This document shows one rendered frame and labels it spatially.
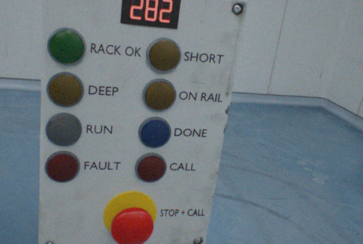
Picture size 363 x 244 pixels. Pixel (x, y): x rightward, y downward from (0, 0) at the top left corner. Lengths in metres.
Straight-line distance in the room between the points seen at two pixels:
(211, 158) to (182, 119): 0.05
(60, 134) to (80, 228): 0.10
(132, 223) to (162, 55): 0.15
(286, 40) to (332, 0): 0.65
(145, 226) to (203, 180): 0.07
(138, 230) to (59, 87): 0.15
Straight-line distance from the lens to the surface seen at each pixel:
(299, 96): 4.78
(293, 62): 4.62
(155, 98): 0.34
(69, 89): 0.33
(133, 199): 0.38
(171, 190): 0.39
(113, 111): 0.34
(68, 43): 0.32
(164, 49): 0.33
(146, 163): 0.36
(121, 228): 0.37
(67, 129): 0.34
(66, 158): 0.35
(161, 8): 0.33
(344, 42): 4.79
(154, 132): 0.35
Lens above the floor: 1.19
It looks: 18 degrees down
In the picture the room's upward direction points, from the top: 8 degrees clockwise
